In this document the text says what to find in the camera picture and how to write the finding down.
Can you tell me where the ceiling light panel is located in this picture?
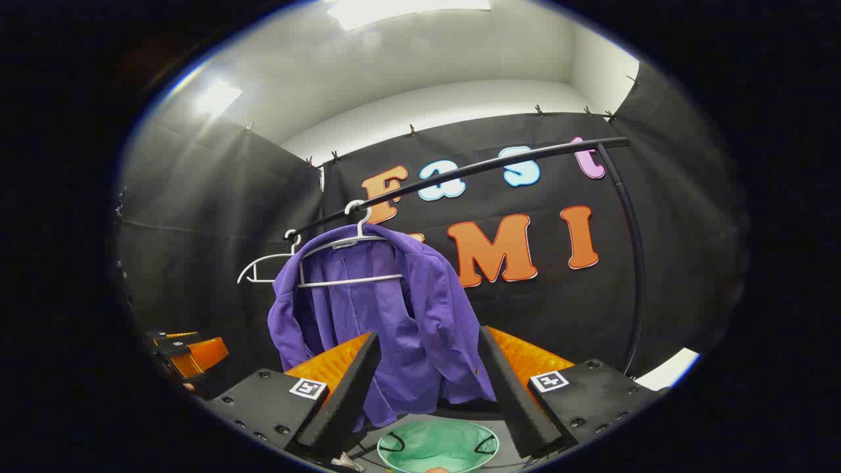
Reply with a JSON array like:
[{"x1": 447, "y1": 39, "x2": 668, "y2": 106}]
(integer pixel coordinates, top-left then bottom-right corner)
[{"x1": 325, "y1": 0, "x2": 492, "y2": 32}]

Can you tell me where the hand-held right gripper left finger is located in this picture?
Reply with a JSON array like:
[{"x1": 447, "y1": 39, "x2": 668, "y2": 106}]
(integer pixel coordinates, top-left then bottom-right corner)
[{"x1": 205, "y1": 332, "x2": 382, "y2": 461}]

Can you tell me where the white plastic clothes hanger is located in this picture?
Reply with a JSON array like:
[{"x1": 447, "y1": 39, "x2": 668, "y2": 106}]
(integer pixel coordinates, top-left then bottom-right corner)
[
  {"x1": 299, "y1": 200, "x2": 405, "y2": 288},
  {"x1": 237, "y1": 229, "x2": 303, "y2": 284}
]

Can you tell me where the black clothes rack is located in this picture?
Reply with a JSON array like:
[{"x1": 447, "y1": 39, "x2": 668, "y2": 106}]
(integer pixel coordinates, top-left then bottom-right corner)
[{"x1": 288, "y1": 137, "x2": 648, "y2": 378}]

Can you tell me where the green laundry hamper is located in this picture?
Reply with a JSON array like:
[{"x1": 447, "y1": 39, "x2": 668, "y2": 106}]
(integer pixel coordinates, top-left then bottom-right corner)
[{"x1": 376, "y1": 419, "x2": 500, "y2": 473}]

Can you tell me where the purple jacket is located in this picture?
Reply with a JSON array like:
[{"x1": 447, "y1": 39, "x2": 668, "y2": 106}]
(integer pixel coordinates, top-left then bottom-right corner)
[{"x1": 266, "y1": 223, "x2": 498, "y2": 431}]

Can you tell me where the black backdrop cloth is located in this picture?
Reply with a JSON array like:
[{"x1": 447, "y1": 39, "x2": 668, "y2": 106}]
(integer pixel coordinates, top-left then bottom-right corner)
[{"x1": 115, "y1": 62, "x2": 750, "y2": 398}]

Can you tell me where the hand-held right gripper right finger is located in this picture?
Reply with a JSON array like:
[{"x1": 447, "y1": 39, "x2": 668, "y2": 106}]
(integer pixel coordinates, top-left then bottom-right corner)
[{"x1": 478, "y1": 325, "x2": 664, "y2": 461}]

